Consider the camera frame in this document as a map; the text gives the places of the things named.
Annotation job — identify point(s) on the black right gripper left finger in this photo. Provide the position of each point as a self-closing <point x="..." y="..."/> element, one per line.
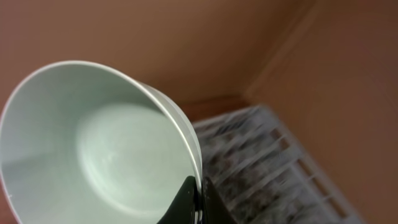
<point x="182" y="209"/>

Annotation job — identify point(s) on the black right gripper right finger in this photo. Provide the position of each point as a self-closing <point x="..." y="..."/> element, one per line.
<point x="214" y="210"/>

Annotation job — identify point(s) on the green bowl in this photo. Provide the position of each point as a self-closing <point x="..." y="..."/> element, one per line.
<point x="82" y="142"/>

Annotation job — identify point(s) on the grey dishwasher rack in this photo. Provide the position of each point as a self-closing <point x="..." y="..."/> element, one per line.
<point x="264" y="175"/>

